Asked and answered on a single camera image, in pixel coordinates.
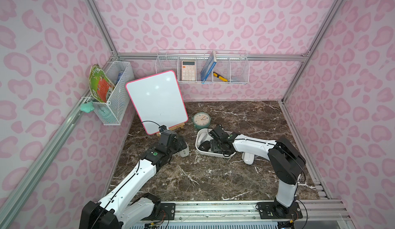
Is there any green clip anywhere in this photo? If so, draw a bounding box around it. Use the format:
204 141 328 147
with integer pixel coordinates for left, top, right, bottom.
80 101 95 113

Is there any green red packet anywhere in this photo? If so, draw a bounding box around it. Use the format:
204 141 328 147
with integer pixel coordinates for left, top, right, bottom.
88 64 115 103

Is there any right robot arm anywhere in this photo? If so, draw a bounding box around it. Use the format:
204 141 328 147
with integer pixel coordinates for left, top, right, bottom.
208 125 306 211

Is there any pink calculator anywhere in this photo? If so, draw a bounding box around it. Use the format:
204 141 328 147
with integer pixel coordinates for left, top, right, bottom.
181 60 196 81

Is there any yellow utility knife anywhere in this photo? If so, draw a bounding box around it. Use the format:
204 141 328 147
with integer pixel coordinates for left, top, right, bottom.
213 72 228 83

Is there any green alarm clock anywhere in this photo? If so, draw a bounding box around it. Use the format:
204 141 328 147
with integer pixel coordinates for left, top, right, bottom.
192 112 211 130

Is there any white wire basket left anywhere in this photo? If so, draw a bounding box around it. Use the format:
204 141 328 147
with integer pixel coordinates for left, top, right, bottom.
91 61 135 126

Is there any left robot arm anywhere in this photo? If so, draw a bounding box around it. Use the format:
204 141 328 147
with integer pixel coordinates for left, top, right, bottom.
79 126 189 229

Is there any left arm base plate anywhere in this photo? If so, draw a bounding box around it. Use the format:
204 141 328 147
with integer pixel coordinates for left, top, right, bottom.
142 202 176 221

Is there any wooden whiteboard stand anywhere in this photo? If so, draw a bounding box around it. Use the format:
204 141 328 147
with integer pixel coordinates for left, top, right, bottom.
156 123 185 137

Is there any white wire shelf back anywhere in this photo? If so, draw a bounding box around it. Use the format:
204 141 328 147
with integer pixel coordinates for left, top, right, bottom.
155 50 250 84

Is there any aluminium rail front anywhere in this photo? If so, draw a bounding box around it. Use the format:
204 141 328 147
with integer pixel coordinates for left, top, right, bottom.
89 199 351 223

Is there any grey speckled mouse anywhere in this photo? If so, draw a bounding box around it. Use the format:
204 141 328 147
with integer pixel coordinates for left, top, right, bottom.
179 145 189 158

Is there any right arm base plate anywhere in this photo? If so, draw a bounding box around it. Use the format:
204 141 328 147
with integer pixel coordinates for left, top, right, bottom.
255 201 303 220

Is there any pink framed whiteboard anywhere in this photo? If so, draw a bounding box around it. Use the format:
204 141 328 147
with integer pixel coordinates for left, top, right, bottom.
125 71 188 135

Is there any blue book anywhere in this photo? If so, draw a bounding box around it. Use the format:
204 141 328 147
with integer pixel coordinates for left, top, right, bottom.
201 51 217 82

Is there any black mouse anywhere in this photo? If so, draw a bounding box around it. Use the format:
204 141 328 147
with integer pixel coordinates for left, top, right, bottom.
198 141 211 152

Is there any white storage box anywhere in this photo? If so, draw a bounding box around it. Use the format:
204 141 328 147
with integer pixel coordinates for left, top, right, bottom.
195 128 236 159

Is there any glossy white mouse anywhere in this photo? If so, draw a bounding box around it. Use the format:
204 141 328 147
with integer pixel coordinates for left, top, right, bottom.
242 152 255 165

